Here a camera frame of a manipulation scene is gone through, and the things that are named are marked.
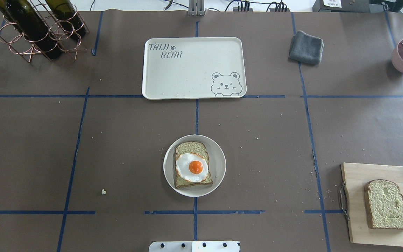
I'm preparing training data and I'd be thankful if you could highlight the bread slice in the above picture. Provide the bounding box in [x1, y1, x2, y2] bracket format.
[174, 141, 213, 188]
[363, 179, 403, 230]

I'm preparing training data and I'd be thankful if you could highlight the cream bear tray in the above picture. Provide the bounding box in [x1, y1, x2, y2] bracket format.
[141, 37, 247, 99]

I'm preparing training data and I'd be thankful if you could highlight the white round plate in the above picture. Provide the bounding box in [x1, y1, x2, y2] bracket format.
[163, 134, 226, 197]

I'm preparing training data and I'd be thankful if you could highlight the fried egg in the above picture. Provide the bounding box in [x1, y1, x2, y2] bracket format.
[175, 153, 208, 182]

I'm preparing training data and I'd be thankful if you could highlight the grey folded cloth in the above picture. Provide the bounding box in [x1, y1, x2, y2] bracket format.
[288, 30, 324, 65]

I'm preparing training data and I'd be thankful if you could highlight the dark wine bottle far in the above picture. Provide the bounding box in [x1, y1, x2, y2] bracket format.
[46, 0, 86, 40]

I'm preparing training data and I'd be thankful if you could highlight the dark wine bottle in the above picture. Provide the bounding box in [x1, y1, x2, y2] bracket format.
[46, 0, 86, 40]
[0, 0, 62, 60]

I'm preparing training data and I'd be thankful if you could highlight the black computer box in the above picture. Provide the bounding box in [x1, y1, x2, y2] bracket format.
[312, 0, 403, 13]

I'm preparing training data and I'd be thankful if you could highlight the dark wine bottle near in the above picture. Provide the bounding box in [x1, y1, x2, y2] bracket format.
[0, 0, 62, 60]

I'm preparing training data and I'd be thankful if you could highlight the wooden cutting board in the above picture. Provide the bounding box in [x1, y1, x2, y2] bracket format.
[341, 163, 403, 247]

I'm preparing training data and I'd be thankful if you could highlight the aluminium frame post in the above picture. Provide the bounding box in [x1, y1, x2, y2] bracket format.
[188, 0, 206, 16]

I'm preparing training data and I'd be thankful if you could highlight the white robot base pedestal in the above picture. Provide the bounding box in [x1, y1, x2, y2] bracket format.
[148, 240, 241, 252]

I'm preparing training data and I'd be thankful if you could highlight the copper wire bottle rack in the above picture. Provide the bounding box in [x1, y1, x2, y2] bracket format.
[0, 0, 89, 62]

